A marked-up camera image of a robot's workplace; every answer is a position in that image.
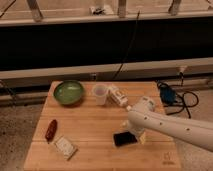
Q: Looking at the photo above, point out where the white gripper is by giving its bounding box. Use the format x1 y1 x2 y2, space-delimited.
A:
122 120 146 144

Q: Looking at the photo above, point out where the black eraser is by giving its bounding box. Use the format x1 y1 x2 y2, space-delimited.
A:
113 132 137 147

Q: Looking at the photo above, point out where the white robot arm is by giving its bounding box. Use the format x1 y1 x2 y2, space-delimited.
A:
124 96 213 152

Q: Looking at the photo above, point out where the small white cube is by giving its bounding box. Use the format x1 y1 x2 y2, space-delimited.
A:
126 105 132 111

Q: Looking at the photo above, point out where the clear plastic cup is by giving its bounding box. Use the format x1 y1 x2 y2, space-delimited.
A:
92 84 108 105

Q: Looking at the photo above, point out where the wooden table board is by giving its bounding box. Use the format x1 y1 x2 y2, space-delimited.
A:
24 82 181 171

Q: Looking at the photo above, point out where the green bowl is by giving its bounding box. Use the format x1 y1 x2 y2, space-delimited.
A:
53 80 84 105

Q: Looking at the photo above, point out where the red chili pepper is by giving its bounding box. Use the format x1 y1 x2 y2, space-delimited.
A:
45 120 57 142

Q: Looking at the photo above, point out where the blue device with cables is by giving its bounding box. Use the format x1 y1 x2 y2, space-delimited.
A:
156 80 200 120

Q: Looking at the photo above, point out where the black hanging cable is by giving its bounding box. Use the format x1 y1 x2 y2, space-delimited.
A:
111 9 142 81

